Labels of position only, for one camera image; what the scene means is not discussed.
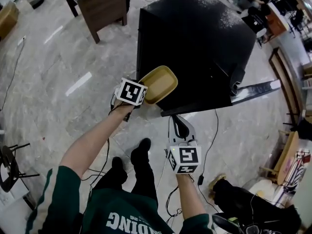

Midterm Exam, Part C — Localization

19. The person's left forearm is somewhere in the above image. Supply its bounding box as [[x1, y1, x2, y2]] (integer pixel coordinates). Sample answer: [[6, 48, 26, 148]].
[[59, 103, 135, 180]]

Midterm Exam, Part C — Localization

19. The person's green sweatshirt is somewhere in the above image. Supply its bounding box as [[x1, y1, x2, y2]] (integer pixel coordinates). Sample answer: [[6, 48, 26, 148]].
[[25, 165, 215, 234]]

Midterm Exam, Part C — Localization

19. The person's leg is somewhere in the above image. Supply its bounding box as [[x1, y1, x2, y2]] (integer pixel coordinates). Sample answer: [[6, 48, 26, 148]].
[[130, 137, 159, 201], [93, 156, 129, 193]]

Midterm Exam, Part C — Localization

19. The dark wooden desk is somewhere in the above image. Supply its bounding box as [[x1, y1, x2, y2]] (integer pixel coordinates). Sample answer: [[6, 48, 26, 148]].
[[59, 0, 131, 44]]

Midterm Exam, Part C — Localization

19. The low wooden frame bench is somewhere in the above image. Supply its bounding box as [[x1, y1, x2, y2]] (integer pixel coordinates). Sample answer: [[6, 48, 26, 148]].
[[268, 47, 301, 127]]

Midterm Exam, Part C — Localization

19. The person's right leg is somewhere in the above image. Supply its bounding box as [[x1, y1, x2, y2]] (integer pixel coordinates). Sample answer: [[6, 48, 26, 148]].
[[130, 137, 159, 201]]

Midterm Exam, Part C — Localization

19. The thin black cable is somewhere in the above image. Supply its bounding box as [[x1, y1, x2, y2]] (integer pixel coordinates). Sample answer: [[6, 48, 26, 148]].
[[196, 108, 220, 214]]

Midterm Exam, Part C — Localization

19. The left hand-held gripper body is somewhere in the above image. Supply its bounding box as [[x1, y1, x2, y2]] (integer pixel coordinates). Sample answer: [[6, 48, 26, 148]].
[[111, 77, 149, 122]]

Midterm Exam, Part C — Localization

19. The person's left leg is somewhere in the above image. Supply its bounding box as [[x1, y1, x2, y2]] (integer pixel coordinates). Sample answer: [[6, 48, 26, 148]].
[[93, 156, 129, 193]]

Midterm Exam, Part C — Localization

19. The small round wooden table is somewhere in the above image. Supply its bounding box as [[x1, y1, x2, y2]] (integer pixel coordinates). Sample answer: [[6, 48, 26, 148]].
[[259, 130, 300, 186]]

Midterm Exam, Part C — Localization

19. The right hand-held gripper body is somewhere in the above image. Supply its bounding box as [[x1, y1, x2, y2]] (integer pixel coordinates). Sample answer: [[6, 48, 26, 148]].
[[167, 115, 203, 174]]

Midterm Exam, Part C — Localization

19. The person's right forearm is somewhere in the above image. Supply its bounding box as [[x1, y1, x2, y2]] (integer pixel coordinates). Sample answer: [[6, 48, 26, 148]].
[[175, 173, 208, 223]]

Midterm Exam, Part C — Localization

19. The brown cardboard box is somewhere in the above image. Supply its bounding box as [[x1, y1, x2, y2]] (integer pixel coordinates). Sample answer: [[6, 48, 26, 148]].
[[0, 0, 20, 40]]

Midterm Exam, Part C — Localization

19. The black round stool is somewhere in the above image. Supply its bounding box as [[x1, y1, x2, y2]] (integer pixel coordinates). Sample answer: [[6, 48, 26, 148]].
[[0, 142, 40, 193]]

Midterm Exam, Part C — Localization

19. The black cloth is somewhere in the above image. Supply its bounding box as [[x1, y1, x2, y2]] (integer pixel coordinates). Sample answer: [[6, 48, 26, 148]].
[[295, 117, 312, 141]]

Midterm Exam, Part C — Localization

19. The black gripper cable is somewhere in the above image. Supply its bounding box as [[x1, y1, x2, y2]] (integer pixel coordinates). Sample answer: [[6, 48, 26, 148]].
[[80, 137, 115, 183]]

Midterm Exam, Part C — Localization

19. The black power strip cable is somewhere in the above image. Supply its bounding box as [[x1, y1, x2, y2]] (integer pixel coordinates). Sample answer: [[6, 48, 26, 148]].
[[0, 41, 25, 112]]

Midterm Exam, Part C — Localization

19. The yellow plastic tray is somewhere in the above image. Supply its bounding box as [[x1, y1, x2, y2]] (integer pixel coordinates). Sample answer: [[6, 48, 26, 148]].
[[137, 65, 178, 105]]

